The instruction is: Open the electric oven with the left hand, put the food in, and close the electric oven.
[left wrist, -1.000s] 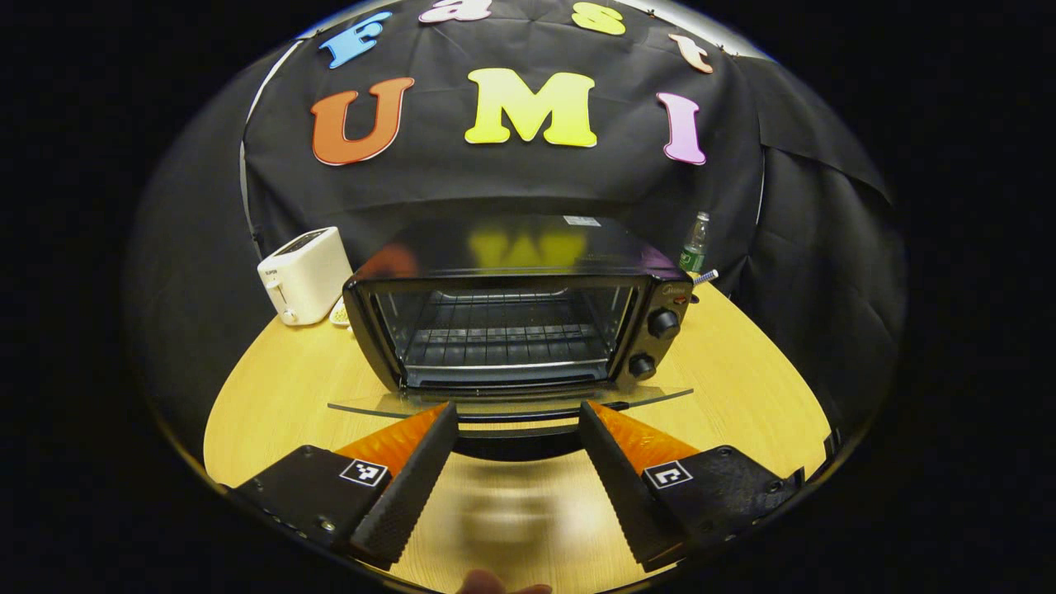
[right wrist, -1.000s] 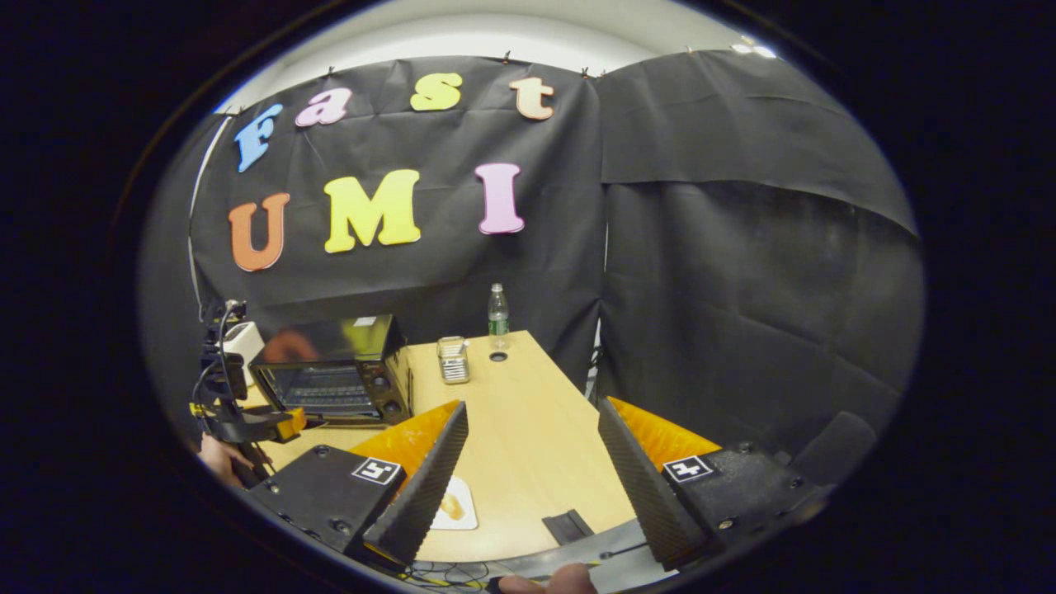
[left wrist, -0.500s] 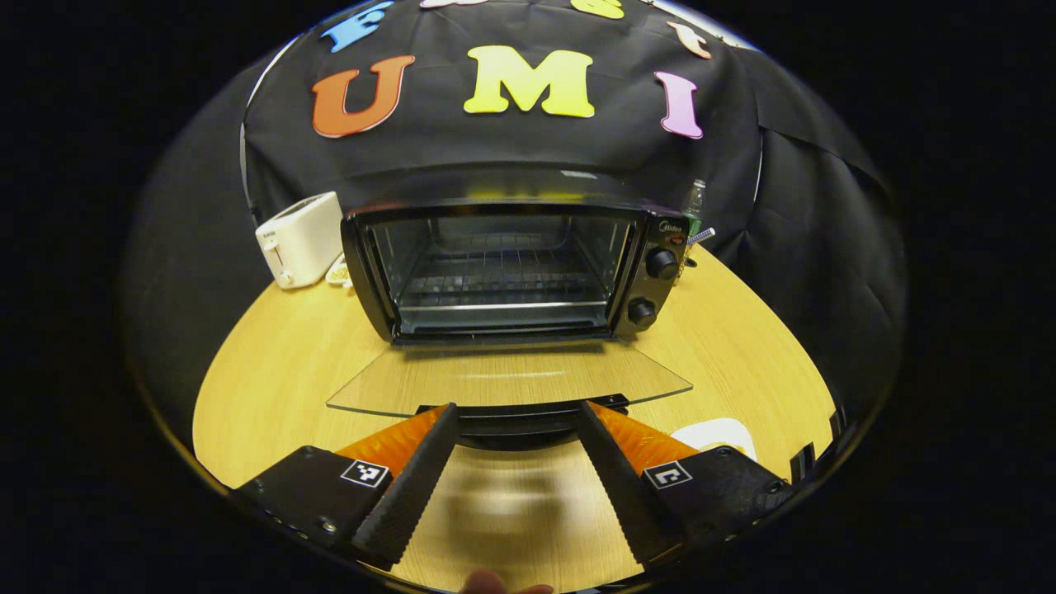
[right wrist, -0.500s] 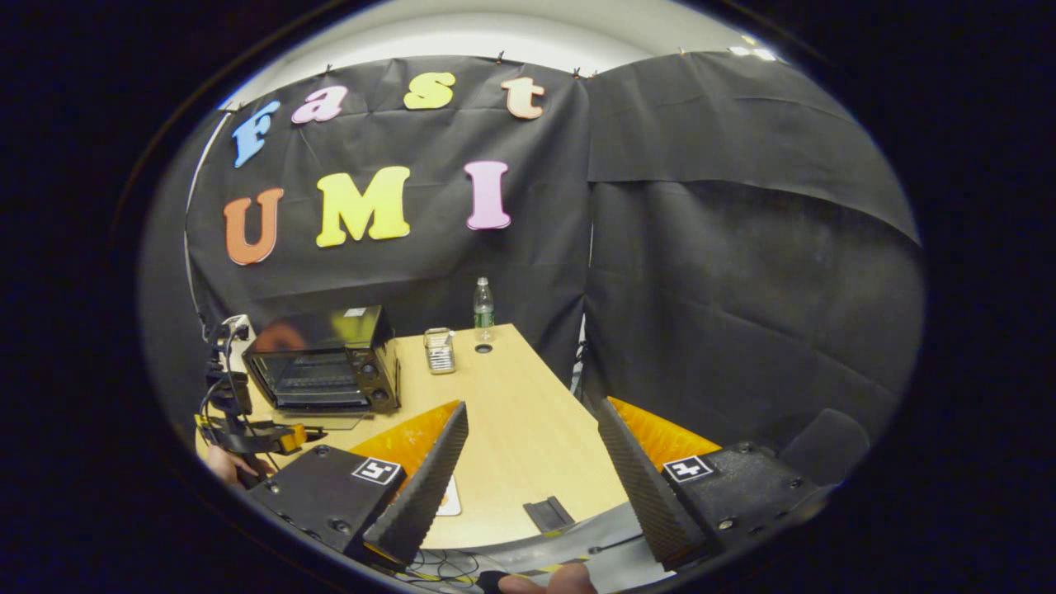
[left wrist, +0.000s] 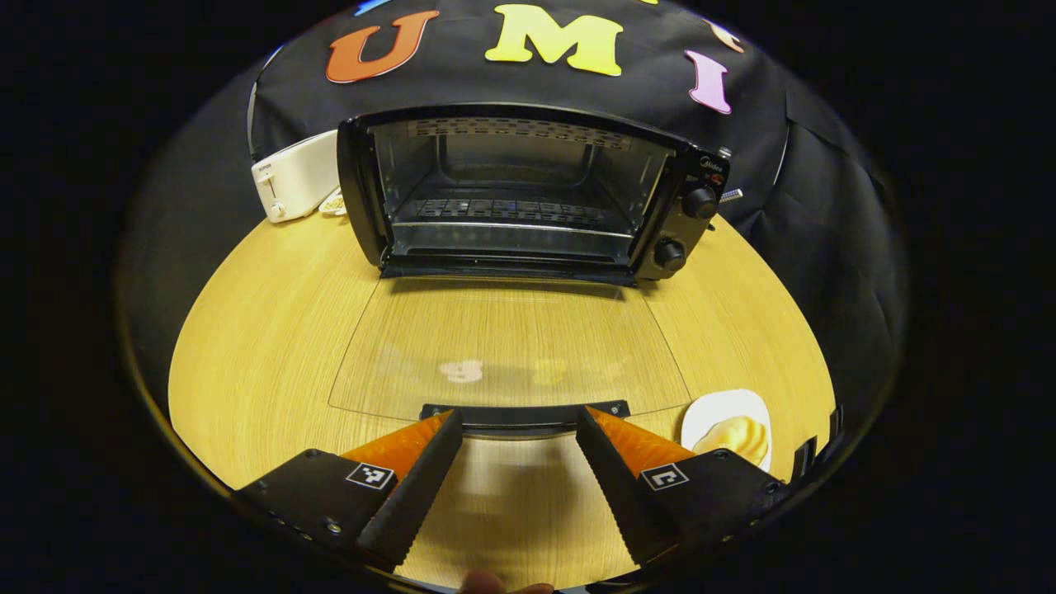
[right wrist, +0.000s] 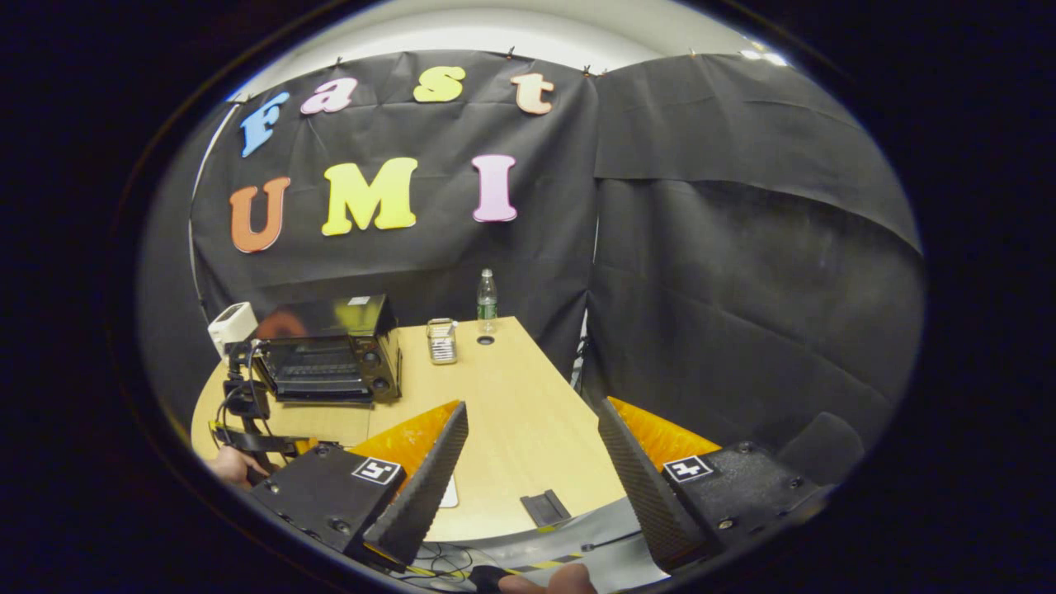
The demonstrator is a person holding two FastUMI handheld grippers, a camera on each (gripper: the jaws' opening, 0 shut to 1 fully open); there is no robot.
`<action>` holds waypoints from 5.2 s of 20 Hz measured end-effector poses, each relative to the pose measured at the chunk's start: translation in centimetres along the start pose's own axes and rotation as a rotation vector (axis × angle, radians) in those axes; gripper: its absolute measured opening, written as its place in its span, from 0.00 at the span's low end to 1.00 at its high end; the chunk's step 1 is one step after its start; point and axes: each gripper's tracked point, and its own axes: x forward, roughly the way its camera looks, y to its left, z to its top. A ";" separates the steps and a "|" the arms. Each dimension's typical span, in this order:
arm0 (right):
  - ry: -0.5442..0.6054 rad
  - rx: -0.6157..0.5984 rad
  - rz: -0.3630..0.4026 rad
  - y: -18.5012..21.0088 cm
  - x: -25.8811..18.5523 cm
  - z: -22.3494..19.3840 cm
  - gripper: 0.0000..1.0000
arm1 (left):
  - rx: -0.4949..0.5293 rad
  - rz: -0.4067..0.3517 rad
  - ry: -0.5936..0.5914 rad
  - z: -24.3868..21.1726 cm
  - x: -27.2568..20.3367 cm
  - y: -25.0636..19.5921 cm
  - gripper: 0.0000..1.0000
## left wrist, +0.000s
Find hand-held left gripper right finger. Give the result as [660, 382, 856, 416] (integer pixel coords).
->
[575, 406, 789, 568]

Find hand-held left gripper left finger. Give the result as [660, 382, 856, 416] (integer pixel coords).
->
[233, 410, 464, 572]

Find golden croissant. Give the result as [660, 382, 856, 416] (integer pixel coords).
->
[693, 415, 768, 467]

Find black electric oven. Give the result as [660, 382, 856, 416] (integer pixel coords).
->
[328, 103, 731, 438]

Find white square plate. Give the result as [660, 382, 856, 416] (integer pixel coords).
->
[681, 389, 772, 473]

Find white toaster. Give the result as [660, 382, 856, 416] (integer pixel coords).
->
[252, 130, 339, 224]

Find black backdrop cloth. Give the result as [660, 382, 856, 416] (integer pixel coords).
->
[124, 0, 908, 430]

